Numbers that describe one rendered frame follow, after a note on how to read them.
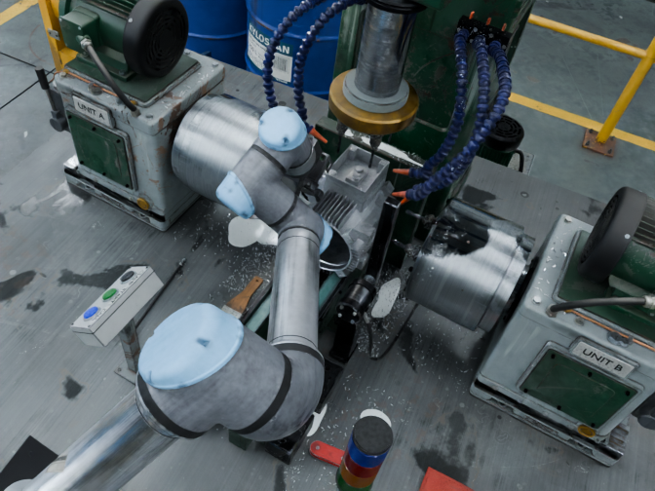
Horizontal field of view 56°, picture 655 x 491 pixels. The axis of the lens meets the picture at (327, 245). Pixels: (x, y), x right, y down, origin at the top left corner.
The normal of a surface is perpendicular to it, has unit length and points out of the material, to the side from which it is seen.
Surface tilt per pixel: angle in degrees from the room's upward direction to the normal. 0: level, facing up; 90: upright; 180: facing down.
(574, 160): 0
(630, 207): 16
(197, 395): 73
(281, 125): 30
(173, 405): 54
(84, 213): 0
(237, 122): 9
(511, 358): 89
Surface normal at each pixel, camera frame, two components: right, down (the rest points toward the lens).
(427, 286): -0.45, 0.53
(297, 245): 0.07, -0.75
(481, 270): -0.25, -0.03
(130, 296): 0.77, -0.03
